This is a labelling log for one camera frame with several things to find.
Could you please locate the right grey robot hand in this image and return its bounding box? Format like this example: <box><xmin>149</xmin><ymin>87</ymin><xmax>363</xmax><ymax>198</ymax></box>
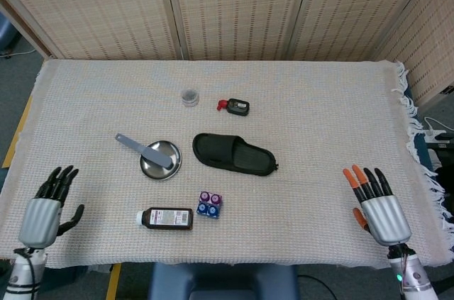
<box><xmin>342</xmin><ymin>164</ymin><xmax>413</xmax><ymax>246</ymax></box>

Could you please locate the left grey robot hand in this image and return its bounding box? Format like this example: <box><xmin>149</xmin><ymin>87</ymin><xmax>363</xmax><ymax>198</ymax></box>
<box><xmin>17</xmin><ymin>165</ymin><xmax>85</xmax><ymax>248</ymax></box>

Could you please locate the dark blue brush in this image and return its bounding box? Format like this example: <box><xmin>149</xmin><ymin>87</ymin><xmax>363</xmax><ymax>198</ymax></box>
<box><xmin>114</xmin><ymin>132</ymin><xmax>175</xmax><ymax>170</ymax></box>

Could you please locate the black slide slipper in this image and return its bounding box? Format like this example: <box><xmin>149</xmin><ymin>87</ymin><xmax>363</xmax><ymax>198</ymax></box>
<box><xmin>192</xmin><ymin>132</ymin><xmax>279</xmax><ymax>178</ymax></box>

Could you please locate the white power strip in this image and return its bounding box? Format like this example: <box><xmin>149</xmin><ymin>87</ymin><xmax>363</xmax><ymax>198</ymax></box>
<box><xmin>423</xmin><ymin>117</ymin><xmax>454</xmax><ymax>145</ymax></box>

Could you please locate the beige woven table cloth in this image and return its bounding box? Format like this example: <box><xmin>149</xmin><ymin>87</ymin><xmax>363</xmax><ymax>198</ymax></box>
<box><xmin>0</xmin><ymin>58</ymin><xmax>454</xmax><ymax>269</ymax></box>

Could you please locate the round steel plate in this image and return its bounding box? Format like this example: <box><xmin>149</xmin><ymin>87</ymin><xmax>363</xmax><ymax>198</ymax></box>
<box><xmin>139</xmin><ymin>140</ymin><xmax>183</xmax><ymax>182</ymax></box>

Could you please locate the brown labelled medicine bottle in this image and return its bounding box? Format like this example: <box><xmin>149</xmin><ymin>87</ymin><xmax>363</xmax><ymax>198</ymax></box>
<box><xmin>136</xmin><ymin>206</ymin><xmax>195</xmax><ymax>232</ymax></box>

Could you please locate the blue toy building block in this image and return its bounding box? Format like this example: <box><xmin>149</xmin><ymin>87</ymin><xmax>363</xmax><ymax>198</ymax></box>
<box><xmin>195</xmin><ymin>202</ymin><xmax>221</xmax><ymax>220</ymax></box>

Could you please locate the purple toy building block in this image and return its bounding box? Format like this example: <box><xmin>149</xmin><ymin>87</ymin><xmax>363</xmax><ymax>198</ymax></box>
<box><xmin>197</xmin><ymin>190</ymin><xmax>224</xmax><ymax>207</ymax></box>

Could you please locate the woven bamboo screen panel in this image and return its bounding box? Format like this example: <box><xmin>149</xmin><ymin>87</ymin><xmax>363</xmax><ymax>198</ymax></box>
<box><xmin>162</xmin><ymin>0</ymin><xmax>315</xmax><ymax>62</ymax></box>
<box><xmin>375</xmin><ymin>0</ymin><xmax>454</xmax><ymax>106</ymax></box>
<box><xmin>290</xmin><ymin>0</ymin><xmax>441</xmax><ymax>63</ymax></box>
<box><xmin>0</xmin><ymin>0</ymin><xmax>178</xmax><ymax>62</ymax></box>

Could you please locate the black bottle with red cap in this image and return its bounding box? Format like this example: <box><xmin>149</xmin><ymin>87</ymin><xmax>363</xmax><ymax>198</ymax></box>
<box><xmin>217</xmin><ymin>98</ymin><xmax>252</xmax><ymax>116</ymax></box>

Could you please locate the small clear plastic jar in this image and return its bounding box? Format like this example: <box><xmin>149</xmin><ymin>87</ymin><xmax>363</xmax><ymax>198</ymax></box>
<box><xmin>179</xmin><ymin>88</ymin><xmax>200</xmax><ymax>108</ymax></box>

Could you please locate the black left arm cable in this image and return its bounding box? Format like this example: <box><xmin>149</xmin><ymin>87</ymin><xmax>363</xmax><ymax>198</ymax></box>
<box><xmin>13</xmin><ymin>247</ymin><xmax>40</xmax><ymax>296</ymax></box>

